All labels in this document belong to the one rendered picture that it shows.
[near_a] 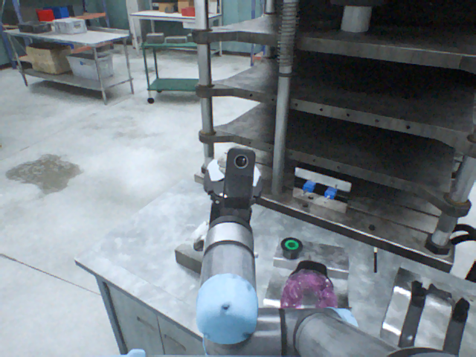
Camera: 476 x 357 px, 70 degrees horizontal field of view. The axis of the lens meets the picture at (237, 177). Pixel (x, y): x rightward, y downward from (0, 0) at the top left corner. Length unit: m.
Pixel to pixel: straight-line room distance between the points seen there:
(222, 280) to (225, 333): 0.06
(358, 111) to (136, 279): 1.08
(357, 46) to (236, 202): 1.03
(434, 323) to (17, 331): 2.13
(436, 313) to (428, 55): 0.85
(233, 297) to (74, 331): 1.97
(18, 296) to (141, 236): 1.31
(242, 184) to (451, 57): 1.03
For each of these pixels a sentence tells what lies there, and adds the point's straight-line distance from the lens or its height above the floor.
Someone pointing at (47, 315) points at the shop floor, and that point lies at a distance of 2.49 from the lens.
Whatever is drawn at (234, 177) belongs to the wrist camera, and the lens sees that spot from 0.53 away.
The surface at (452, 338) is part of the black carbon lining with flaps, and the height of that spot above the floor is 0.90.
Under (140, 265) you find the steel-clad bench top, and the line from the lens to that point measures 1.42.
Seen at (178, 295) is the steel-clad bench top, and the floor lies 0.80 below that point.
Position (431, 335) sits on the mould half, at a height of 0.89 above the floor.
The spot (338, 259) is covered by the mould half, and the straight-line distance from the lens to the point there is 1.29.
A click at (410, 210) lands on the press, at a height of 0.78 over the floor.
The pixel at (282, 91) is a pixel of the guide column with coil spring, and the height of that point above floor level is 1.33.
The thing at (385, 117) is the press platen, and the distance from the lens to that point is 1.46.
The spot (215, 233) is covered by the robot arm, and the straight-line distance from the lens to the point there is 0.50.
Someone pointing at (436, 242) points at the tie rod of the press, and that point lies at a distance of 1.62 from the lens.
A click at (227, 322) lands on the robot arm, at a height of 1.45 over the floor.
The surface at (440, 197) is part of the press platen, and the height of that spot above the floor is 1.04.
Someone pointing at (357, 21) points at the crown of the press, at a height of 1.58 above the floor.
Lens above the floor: 1.80
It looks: 33 degrees down
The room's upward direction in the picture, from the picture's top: straight up
